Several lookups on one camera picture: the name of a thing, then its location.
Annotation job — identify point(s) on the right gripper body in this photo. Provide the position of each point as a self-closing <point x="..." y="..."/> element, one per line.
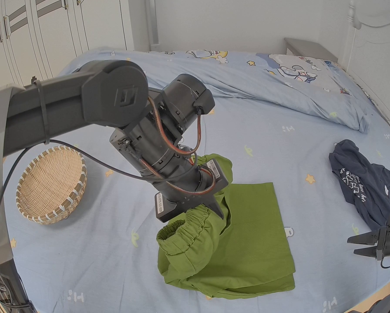
<point x="389" y="243"/>

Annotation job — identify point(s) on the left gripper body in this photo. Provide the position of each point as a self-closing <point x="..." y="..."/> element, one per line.
<point x="175" y="181"/>

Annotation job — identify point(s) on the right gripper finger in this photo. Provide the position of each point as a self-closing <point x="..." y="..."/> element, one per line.
<point x="366" y="238"/>
<point x="369" y="250"/>

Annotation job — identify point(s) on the green shorts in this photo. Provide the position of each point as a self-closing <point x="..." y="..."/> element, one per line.
<point x="253" y="240"/>

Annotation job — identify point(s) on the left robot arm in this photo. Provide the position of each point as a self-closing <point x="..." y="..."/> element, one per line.
<point x="51" y="109"/>

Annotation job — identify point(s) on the round woven basket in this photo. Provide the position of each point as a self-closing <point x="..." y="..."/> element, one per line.
<point x="51" y="184"/>

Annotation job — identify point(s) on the dark blue printed T-shirt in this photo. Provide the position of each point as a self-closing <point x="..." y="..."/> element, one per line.
<point x="348" y="161"/>

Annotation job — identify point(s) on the pale blue quilt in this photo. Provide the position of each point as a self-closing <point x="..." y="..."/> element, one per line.
<point x="263" y="83"/>

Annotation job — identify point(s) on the pale printed pillow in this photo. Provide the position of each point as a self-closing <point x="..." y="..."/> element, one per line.
<point x="299" y="70"/>

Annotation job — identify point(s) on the grey bedside table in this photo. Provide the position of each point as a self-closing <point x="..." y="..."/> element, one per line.
<point x="306" y="46"/>

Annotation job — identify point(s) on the white wardrobe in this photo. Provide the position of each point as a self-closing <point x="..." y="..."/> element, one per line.
<point x="51" y="28"/>

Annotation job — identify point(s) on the grey vertical wall pipe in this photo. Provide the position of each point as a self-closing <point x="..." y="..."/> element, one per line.
<point x="151" y="11"/>

